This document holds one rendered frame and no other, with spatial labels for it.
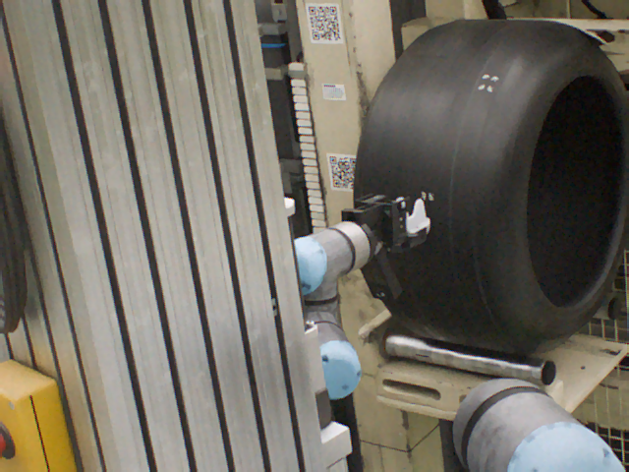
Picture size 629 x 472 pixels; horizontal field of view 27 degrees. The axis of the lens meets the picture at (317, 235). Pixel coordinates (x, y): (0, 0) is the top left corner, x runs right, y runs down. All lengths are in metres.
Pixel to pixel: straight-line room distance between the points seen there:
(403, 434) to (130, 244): 1.56
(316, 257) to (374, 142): 0.42
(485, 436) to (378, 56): 1.26
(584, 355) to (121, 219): 1.57
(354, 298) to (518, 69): 0.66
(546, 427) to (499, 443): 0.05
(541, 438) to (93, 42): 0.55
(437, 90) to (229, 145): 0.98
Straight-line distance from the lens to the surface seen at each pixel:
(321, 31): 2.44
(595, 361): 2.61
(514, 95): 2.17
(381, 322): 2.51
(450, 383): 2.44
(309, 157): 2.57
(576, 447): 1.26
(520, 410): 1.32
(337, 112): 2.47
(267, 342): 1.34
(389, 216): 2.01
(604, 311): 2.58
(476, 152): 2.13
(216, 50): 1.24
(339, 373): 1.78
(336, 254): 1.89
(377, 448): 2.77
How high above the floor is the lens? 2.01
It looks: 21 degrees down
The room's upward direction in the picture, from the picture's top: 8 degrees counter-clockwise
